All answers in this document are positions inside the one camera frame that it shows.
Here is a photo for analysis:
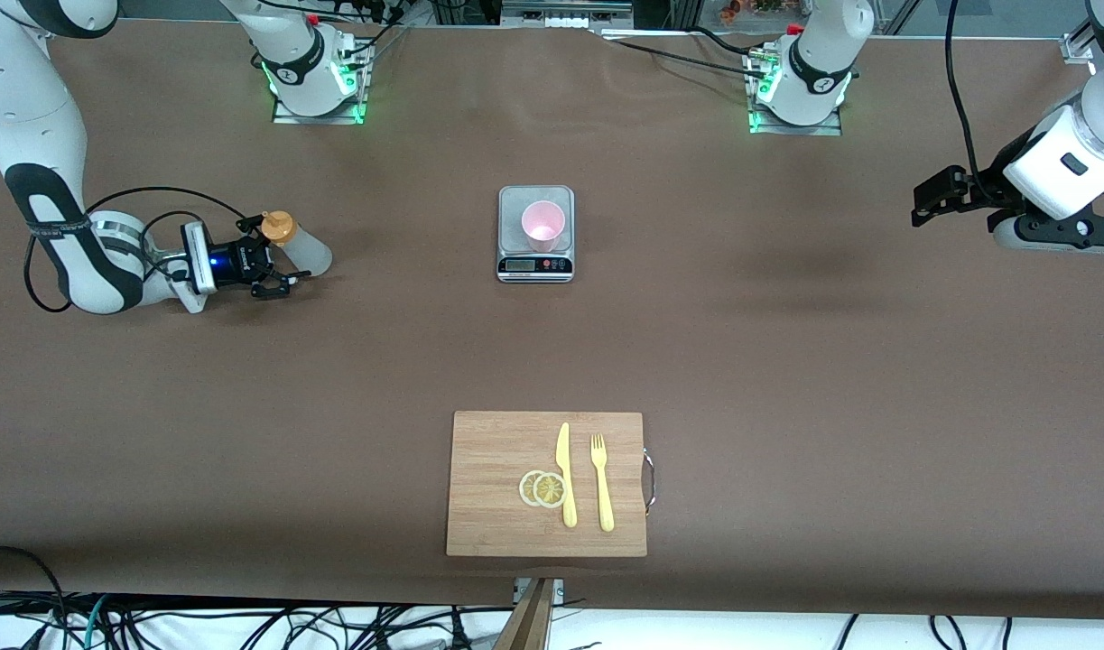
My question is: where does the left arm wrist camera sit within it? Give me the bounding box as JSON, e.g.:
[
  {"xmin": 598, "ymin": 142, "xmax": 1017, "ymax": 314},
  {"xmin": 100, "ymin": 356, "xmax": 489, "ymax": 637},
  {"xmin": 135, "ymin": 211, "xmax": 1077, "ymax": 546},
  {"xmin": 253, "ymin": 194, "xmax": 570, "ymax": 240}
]
[{"xmin": 992, "ymin": 206, "xmax": 1104, "ymax": 255}]

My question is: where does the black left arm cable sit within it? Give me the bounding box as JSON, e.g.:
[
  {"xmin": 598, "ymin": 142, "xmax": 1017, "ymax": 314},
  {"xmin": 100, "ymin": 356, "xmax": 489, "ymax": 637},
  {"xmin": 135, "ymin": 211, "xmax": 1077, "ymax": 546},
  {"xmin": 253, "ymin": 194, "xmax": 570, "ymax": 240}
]
[{"xmin": 944, "ymin": 0, "xmax": 990, "ymax": 195}]

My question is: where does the small metal bracket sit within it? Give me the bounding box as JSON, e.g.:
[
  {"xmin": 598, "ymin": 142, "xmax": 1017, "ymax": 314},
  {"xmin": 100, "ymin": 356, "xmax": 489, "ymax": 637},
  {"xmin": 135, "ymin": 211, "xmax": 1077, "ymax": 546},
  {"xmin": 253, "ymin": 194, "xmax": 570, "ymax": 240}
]
[{"xmin": 513, "ymin": 578, "xmax": 565, "ymax": 606}]

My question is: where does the wooden post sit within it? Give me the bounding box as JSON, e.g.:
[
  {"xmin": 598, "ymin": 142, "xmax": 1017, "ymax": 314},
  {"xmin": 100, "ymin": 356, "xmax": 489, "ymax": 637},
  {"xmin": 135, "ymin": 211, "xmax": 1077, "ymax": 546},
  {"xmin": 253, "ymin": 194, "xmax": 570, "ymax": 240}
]
[{"xmin": 493, "ymin": 578, "xmax": 557, "ymax": 650}]

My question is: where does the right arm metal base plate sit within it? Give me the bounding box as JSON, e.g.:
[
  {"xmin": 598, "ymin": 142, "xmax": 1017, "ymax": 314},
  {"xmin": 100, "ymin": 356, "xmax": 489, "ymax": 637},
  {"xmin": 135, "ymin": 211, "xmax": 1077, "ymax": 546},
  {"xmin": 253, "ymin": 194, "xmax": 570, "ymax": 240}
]
[{"xmin": 272, "ymin": 36, "xmax": 372, "ymax": 125}]

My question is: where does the yellow plastic fork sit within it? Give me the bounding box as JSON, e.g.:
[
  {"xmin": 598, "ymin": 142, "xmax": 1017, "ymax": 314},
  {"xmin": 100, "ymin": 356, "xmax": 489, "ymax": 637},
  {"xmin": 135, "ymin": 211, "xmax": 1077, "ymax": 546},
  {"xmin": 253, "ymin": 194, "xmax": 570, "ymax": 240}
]
[{"xmin": 589, "ymin": 432, "xmax": 616, "ymax": 533}]

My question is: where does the translucent sauce bottle orange cap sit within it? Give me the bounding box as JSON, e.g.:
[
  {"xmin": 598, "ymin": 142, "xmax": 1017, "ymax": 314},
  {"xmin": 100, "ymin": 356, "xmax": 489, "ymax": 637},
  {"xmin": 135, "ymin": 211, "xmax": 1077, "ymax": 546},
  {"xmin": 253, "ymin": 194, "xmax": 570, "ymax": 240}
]
[{"xmin": 261, "ymin": 210, "xmax": 333, "ymax": 279}]

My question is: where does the wooden cutting board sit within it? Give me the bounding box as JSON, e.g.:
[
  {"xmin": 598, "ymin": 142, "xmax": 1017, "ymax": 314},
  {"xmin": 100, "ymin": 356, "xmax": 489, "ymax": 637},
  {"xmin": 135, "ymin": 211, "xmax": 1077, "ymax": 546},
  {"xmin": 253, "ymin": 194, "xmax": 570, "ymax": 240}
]
[{"xmin": 445, "ymin": 411, "xmax": 649, "ymax": 559}]

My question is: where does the brown table cover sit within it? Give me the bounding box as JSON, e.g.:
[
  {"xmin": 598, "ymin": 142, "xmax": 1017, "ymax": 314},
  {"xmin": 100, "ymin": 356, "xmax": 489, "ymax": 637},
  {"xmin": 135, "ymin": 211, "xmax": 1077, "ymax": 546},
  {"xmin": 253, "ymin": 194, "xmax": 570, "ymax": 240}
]
[{"xmin": 0, "ymin": 16, "xmax": 1104, "ymax": 619}]

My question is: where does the yellow plastic knife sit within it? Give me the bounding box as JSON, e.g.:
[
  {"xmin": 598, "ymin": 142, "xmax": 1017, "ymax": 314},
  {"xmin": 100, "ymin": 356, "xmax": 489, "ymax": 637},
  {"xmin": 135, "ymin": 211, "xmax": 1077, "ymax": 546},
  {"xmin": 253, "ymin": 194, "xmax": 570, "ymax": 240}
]
[{"xmin": 555, "ymin": 422, "xmax": 579, "ymax": 529}]

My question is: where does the silver digital kitchen scale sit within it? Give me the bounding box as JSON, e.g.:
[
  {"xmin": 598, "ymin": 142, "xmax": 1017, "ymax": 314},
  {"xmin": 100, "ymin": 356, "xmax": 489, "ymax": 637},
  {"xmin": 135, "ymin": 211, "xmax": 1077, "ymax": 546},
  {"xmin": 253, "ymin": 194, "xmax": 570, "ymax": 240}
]
[{"xmin": 496, "ymin": 184, "xmax": 576, "ymax": 284}]

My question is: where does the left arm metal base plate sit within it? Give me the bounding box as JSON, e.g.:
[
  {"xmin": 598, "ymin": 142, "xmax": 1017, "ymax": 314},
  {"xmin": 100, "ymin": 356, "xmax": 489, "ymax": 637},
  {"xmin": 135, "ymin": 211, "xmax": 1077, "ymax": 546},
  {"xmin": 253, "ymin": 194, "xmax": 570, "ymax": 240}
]
[{"xmin": 746, "ymin": 45, "xmax": 846, "ymax": 136}]

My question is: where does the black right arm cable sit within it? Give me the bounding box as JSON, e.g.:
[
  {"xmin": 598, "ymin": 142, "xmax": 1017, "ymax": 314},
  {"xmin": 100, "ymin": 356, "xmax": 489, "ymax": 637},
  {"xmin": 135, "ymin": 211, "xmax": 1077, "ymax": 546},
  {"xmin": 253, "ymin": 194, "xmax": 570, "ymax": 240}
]
[{"xmin": 23, "ymin": 185, "xmax": 250, "ymax": 314}]

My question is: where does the pink plastic cup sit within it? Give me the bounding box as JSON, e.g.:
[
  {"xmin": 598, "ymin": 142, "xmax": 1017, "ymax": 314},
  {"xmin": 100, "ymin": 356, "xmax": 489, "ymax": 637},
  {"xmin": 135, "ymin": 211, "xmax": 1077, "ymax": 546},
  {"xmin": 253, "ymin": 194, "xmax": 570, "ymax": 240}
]
[{"xmin": 521, "ymin": 200, "xmax": 568, "ymax": 255}]

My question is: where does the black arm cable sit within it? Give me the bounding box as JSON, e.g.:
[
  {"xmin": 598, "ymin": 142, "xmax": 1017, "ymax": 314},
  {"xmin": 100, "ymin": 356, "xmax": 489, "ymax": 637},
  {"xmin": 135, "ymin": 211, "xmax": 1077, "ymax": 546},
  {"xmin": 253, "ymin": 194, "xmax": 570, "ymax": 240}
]
[
  {"xmin": 23, "ymin": 185, "xmax": 250, "ymax": 314},
  {"xmin": 944, "ymin": 0, "xmax": 990, "ymax": 195}
]

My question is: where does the black looped cable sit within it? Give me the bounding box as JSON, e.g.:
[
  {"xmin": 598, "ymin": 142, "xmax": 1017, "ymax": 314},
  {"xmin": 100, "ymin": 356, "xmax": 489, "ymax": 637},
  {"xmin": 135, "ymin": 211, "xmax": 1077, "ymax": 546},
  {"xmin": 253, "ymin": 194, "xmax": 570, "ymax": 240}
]
[{"xmin": 0, "ymin": 546, "xmax": 70, "ymax": 650}]

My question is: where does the teal cable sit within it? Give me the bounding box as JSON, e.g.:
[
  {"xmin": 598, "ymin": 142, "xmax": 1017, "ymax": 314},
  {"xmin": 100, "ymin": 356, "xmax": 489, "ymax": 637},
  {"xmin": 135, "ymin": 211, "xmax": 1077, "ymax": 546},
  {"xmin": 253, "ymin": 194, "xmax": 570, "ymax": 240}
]
[{"xmin": 80, "ymin": 594, "xmax": 112, "ymax": 650}]

